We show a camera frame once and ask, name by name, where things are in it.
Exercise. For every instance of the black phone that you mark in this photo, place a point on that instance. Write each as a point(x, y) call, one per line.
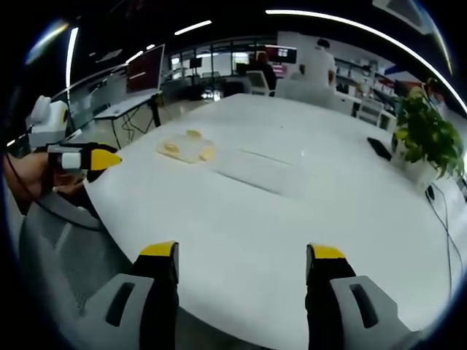
point(379, 148)

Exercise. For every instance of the short ceiling light strip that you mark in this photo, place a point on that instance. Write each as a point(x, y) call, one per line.
point(192, 27)

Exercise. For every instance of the green potted plant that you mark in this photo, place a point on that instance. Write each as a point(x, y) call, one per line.
point(427, 135)

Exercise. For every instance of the white office chair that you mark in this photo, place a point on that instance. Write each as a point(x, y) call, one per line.
point(259, 82)

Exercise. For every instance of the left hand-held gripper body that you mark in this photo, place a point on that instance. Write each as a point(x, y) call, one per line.
point(49, 118)

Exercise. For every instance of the large red screen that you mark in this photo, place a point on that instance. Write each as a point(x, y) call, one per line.
point(145, 71)

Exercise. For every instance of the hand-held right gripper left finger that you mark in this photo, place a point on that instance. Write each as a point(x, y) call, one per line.
point(146, 299)

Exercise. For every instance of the white side desk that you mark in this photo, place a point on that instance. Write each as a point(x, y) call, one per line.
point(120, 108)

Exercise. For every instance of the white storage shelf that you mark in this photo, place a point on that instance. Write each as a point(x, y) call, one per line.
point(368, 91)

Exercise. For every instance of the long curved ceiling light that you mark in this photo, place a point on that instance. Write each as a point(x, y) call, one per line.
point(365, 31)

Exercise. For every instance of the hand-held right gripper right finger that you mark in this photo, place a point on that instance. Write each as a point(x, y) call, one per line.
point(328, 302)

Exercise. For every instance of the person's left hand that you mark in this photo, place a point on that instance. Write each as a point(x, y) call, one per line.
point(31, 178)

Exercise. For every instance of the grey chair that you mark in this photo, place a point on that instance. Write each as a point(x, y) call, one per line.
point(65, 255)

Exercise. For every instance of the cream plastic buckle part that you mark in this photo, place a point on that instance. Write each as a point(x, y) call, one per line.
point(207, 151)

